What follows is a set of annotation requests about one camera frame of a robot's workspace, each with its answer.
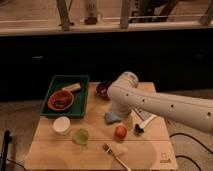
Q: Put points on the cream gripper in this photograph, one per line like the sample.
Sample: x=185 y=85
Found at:
x=128 y=122

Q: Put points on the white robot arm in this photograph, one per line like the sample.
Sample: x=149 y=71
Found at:
x=193 y=112

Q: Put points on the green plastic cup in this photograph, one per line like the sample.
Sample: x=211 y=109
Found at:
x=81 y=136

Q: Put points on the white paper cup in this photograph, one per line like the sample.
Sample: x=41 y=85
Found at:
x=62 y=125

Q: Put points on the grey cloth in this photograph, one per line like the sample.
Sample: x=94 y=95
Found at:
x=143 y=115

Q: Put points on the blue sponge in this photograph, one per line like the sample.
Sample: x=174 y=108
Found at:
x=111 y=118

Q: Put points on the dark red bowl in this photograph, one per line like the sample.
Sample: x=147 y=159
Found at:
x=102 y=88

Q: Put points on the green plastic tray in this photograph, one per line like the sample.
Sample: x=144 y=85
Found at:
x=78 y=108

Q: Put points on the orange bowl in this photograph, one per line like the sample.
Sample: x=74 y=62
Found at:
x=60 y=100

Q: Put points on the black stand at left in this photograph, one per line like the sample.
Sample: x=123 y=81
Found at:
x=7 y=138

